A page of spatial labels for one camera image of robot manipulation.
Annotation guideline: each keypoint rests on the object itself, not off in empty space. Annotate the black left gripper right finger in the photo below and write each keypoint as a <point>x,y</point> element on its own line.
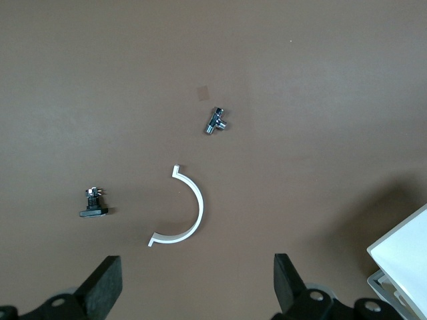
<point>293,296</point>

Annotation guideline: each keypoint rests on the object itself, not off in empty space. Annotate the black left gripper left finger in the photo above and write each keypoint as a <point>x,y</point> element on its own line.
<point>96,293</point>

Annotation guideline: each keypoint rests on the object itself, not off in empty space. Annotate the black flat-head switch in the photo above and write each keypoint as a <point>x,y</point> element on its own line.
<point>93,211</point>

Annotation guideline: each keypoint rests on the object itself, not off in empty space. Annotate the chrome tee fitting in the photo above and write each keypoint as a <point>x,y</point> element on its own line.
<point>215,121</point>

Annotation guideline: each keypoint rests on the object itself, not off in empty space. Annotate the white drawer cabinet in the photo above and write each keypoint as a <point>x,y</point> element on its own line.
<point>407,246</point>

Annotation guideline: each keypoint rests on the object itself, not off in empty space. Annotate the brown tape patch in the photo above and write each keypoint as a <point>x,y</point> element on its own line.
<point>203,93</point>

